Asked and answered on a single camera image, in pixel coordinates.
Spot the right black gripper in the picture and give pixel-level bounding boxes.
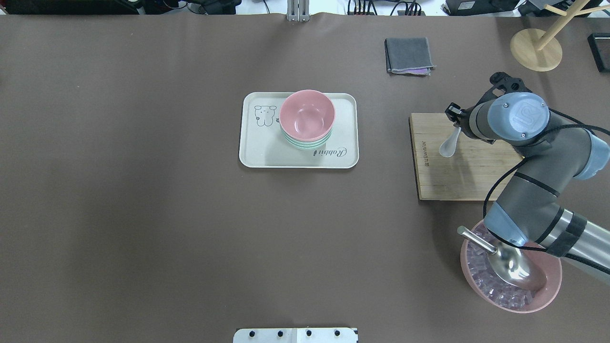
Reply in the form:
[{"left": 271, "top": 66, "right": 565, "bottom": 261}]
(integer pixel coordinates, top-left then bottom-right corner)
[{"left": 445, "top": 102, "right": 475, "bottom": 136}]

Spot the white ceramic spoon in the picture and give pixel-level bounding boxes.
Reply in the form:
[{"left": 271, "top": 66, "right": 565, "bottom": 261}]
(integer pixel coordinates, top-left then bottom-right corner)
[{"left": 438, "top": 127, "right": 461, "bottom": 158}]

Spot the small pink bowl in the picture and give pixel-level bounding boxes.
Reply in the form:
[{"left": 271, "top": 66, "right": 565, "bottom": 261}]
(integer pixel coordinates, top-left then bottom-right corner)
[{"left": 279, "top": 90, "right": 336, "bottom": 142}]

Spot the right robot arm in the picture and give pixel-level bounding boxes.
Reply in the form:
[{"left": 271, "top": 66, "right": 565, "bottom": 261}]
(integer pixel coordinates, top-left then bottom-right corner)
[{"left": 445, "top": 92, "right": 609, "bottom": 282}]

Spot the top green bowl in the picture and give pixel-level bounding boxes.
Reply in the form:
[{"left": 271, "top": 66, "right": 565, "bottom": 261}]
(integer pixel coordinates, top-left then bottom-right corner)
[{"left": 281, "top": 130, "right": 333, "bottom": 150}]

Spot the large pink bowl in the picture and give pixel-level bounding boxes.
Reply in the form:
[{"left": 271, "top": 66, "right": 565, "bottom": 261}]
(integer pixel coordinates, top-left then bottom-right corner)
[{"left": 460, "top": 238, "right": 562, "bottom": 314}]

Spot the bamboo cutting board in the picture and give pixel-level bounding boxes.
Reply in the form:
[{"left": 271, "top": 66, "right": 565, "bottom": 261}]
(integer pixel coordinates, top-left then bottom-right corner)
[{"left": 409, "top": 113, "right": 522, "bottom": 201}]

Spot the folded grey cloth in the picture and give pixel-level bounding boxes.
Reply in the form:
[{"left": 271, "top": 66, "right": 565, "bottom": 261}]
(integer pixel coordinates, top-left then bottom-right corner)
[{"left": 384, "top": 37, "right": 436, "bottom": 76}]

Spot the wooden mug tree stand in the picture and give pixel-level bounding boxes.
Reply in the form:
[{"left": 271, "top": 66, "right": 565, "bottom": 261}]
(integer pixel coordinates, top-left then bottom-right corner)
[{"left": 510, "top": 0, "right": 610, "bottom": 72}]

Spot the black framed glass rack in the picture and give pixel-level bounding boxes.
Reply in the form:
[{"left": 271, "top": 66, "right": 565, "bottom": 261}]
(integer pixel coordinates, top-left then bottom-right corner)
[{"left": 588, "top": 33, "right": 610, "bottom": 72}]

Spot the metal ice scoop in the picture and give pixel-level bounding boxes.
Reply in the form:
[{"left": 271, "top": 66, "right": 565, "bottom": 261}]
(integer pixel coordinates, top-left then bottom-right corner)
[{"left": 457, "top": 226, "right": 547, "bottom": 292}]

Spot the white rabbit tray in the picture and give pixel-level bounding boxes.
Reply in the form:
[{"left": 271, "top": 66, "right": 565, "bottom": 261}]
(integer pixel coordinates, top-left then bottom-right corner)
[{"left": 238, "top": 92, "right": 359, "bottom": 169}]

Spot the aluminium frame post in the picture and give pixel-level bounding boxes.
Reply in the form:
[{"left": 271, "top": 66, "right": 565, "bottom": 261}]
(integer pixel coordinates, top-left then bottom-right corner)
[{"left": 287, "top": 0, "right": 311, "bottom": 22}]

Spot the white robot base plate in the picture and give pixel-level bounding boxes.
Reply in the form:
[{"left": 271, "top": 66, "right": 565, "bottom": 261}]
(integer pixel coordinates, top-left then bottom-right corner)
[{"left": 233, "top": 327, "right": 359, "bottom": 343}]

